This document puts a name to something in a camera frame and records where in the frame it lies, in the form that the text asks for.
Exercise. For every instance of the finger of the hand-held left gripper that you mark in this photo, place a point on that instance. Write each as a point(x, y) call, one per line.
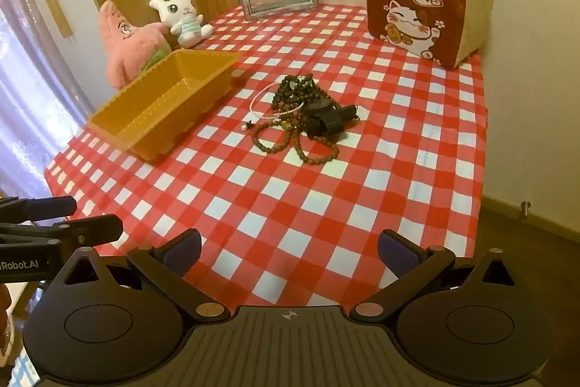
point(45, 207)
point(90, 229)

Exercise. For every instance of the white bunny plush toy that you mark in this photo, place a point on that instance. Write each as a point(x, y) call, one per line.
point(179, 17)

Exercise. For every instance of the black wristband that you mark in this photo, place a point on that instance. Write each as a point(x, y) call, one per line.
point(330, 124)

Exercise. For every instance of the metal door stopper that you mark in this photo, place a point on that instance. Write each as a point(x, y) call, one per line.
point(525, 208)

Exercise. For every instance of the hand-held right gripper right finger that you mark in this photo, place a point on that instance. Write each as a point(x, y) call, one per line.
point(398, 253)

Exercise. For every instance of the person's left hand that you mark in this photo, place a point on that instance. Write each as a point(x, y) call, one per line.
point(4, 303)

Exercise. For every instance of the brown cat print cushion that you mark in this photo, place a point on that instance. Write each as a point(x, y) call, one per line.
point(408, 6)

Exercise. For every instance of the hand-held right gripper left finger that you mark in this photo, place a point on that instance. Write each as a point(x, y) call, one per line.
point(185, 252)

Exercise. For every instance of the pink starfish plush toy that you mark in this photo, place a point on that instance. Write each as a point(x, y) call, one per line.
point(120, 47)

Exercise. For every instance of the red white checkered tablecloth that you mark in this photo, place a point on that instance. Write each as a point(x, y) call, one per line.
point(281, 210)

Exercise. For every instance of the yellow plastic tray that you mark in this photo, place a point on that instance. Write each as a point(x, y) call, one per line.
point(172, 97)

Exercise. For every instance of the small pendant charm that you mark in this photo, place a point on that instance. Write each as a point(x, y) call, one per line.
point(247, 126)

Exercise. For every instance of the sheer lilac curtain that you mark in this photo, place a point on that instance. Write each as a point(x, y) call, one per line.
point(27, 87)

